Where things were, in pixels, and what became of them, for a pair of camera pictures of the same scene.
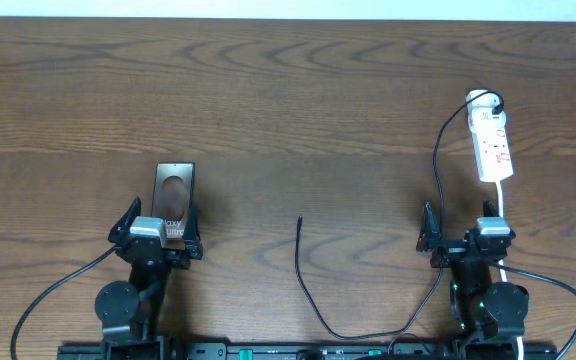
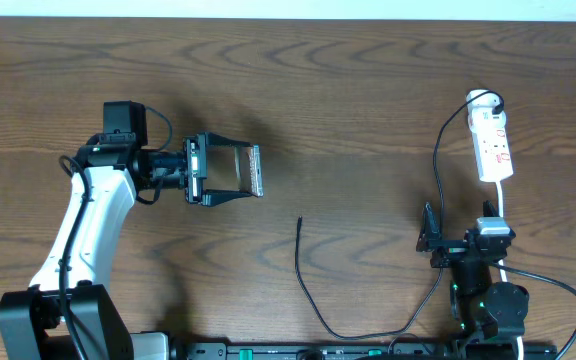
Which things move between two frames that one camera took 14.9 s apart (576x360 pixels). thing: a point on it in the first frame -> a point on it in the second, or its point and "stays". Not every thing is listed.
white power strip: x=491 y=143 stays
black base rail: x=308 y=351 stays
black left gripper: x=190 y=251 -> x=193 y=167
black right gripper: x=448 y=251 stays
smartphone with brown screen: x=173 y=196 -> x=249 y=169
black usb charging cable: x=448 y=112 stays
